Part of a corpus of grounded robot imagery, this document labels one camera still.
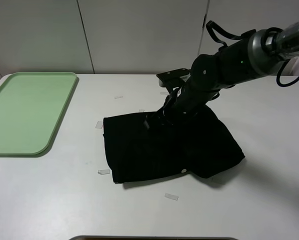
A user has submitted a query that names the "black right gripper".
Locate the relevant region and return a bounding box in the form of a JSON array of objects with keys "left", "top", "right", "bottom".
[{"left": 144, "top": 93, "right": 180, "bottom": 130}]

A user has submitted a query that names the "black short sleeve t-shirt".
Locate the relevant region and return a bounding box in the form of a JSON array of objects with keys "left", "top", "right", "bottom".
[{"left": 103, "top": 105, "right": 245, "bottom": 184}]

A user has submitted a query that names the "light green plastic tray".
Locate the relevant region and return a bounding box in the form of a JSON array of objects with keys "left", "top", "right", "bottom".
[{"left": 0, "top": 72, "right": 79, "bottom": 158}]

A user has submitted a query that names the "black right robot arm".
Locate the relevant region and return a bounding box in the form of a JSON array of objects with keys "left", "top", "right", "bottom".
[{"left": 145, "top": 21, "right": 299, "bottom": 129}]

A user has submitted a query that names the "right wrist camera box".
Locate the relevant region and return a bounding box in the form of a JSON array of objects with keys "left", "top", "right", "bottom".
[{"left": 156, "top": 68, "right": 191, "bottom": 89}]

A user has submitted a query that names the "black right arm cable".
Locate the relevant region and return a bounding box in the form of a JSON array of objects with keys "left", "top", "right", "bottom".
[{"left": 205, "top": 20, "right": 299, "bottom": 88}]

